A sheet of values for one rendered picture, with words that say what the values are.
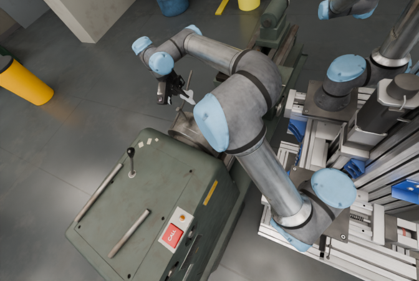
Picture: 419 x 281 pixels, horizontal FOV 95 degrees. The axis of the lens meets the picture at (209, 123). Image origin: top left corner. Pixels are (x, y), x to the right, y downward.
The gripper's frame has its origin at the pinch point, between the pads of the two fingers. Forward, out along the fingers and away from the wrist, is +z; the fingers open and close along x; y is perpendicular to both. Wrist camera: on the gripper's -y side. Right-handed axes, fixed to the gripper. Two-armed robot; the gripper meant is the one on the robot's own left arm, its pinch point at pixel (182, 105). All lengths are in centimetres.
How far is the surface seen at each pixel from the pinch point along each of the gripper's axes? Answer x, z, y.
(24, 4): 677, -44, 335
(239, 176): -10, 79, -5
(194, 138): -7.2, 9.3, -12.9
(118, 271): 1, 7, -70
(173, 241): -16, 8, -55
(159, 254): -12, 9, -60
